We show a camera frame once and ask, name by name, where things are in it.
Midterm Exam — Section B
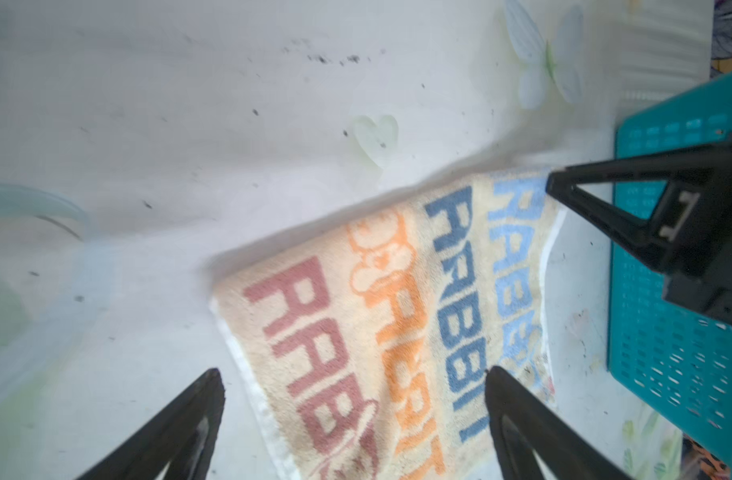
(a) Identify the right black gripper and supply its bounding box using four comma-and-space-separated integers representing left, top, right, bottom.
546, 134, 732, 326

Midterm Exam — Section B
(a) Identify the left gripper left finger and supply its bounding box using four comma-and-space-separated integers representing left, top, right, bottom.
81, 368, 225, 479

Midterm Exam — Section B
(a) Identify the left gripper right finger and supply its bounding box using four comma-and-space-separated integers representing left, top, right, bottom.
485, 366, 628, 479

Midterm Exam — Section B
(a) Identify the teal plastic basket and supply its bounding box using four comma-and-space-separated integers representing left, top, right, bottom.
604, 64, 732, 480

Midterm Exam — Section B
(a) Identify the pink and cream towel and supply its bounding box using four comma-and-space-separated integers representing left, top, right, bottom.
210, 170, 564, 479

